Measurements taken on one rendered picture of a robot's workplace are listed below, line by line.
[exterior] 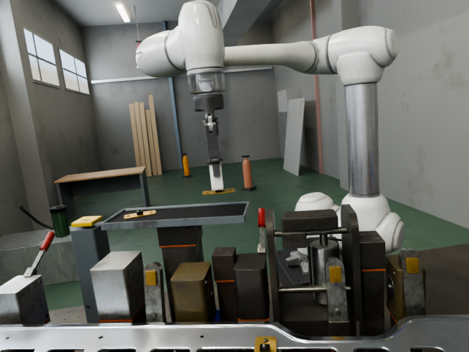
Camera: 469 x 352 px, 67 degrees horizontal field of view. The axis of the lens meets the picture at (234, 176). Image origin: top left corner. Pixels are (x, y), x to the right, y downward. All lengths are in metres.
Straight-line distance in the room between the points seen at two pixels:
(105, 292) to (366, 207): 0.83
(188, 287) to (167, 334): 0.09
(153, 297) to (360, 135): 0.81
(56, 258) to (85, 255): 2.67
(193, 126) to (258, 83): 2.20
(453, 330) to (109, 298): 0.66
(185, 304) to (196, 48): 0.56
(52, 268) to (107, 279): 2.95
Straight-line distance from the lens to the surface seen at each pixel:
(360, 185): 1.25
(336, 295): 0.76
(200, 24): 0.86
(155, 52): 0.95
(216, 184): 0.89
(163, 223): 0.89
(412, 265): 0.79
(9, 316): 1.00
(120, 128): 10.18
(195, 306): 0.78
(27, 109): 5.62
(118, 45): 10.35
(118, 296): 0.83
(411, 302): 0.81
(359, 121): 1.23
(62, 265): 3.73
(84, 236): 1.03
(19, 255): 3.81
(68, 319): 1.58
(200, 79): 0.85
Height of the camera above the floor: 1.41
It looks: 10 degrees down
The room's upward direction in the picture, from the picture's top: 6 degrees counter-clockwise
